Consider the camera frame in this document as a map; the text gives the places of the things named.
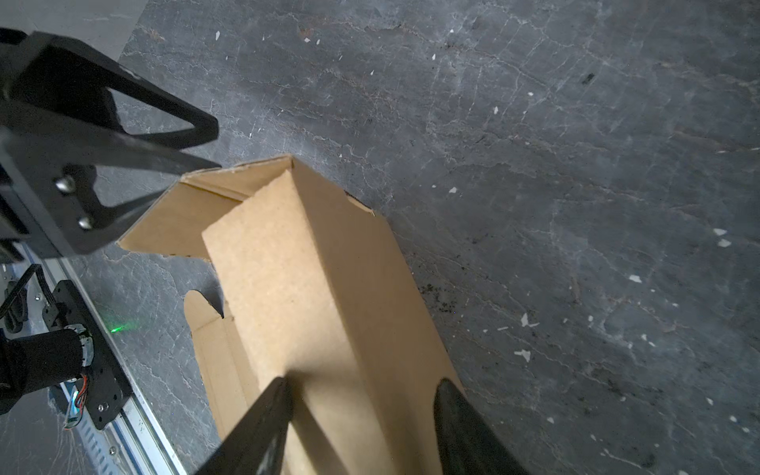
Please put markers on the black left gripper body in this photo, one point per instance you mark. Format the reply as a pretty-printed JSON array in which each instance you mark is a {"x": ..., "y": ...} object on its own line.
[{"x": 38, "y": 178}]

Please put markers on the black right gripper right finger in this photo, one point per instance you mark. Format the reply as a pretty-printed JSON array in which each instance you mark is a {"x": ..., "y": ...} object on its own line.
[{"x": 466, "y": 444}]

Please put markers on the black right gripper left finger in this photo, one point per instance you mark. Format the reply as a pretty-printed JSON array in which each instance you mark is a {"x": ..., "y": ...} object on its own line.
[{"x": 257, "y": 443}]

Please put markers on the brown cardboard box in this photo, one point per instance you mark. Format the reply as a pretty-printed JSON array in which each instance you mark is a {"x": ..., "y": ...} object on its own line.
[{"x": 316, "y": 290}]

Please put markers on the aluminium frame rail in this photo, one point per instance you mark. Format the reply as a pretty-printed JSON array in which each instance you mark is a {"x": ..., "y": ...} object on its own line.
[{"x": 119, "y": 430}]

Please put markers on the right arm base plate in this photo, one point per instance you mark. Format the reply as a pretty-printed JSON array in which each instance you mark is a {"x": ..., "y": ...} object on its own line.
[{"x": 108, "y": 388}]

